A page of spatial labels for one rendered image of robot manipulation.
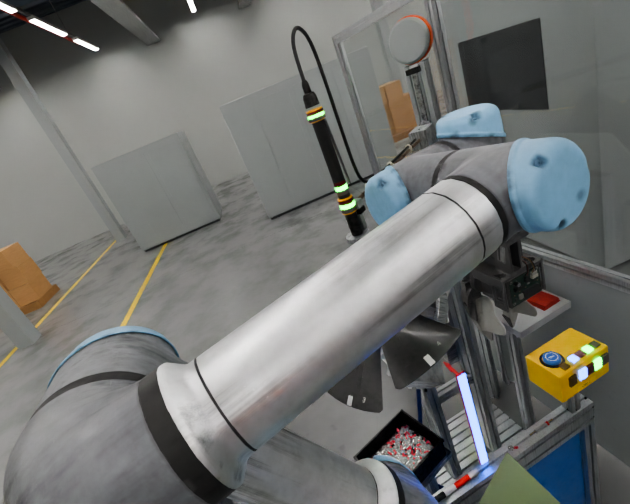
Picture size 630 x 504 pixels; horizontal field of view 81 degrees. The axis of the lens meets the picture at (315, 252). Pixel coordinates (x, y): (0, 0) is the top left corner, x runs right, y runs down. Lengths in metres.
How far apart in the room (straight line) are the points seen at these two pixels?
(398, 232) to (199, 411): 0.18
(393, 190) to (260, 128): 6.07
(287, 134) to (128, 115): 7.80
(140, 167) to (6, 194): 7.44
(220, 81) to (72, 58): 4.15
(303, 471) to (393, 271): 0.28
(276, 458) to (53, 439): 0.23
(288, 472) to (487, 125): 0.45
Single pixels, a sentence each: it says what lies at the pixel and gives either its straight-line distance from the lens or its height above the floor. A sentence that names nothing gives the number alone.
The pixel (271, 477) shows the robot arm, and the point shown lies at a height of 1.55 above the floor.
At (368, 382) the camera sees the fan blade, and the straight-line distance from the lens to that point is 1.28.
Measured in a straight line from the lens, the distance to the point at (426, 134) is 1.50.
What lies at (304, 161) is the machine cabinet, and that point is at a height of 0.74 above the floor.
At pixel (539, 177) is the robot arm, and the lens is 0.32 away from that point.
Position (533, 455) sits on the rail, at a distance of 1.27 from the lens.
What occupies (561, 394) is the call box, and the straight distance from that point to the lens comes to 1.14.
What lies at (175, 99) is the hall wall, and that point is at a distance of 13.21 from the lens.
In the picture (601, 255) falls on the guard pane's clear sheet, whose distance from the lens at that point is 1.53.
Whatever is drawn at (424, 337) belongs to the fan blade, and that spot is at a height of 1.18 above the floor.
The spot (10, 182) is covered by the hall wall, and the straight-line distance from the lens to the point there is 14.95.
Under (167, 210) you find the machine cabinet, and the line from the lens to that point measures 8.34.
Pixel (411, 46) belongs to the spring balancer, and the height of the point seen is 1.86.
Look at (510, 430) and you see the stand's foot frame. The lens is 2.23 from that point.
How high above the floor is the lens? 1.88
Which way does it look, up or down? 23 degrees down
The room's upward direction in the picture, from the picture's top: 22 degrees counter-clockwise
